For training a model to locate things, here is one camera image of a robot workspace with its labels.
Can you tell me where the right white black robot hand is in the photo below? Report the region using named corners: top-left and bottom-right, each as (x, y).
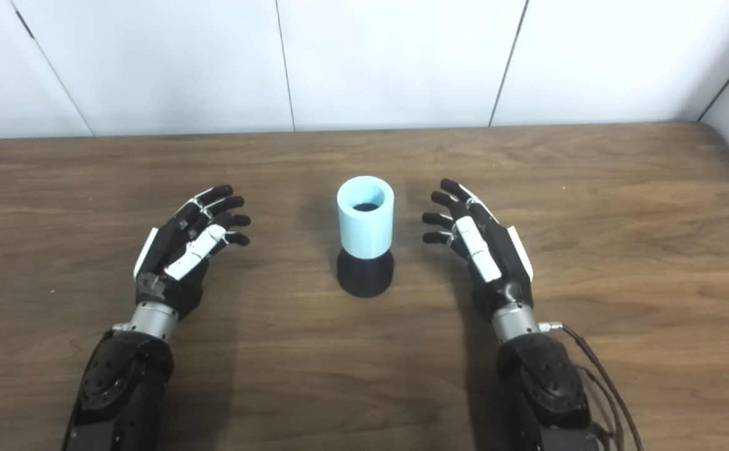
top-left (421, 179), bottom-right (534, 320)

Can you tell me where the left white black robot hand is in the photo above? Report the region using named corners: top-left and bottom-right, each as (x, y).
top-left (133, 184), bottom-right (251, 317)

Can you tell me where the black funnel-shaped nozzle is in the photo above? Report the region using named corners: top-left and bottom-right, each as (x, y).
top-left (337, 202), bottom-right (395, 298)

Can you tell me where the light blue cylinder cup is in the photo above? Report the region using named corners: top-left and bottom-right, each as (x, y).
top-left (337, 176), bottom-right (395, 259)

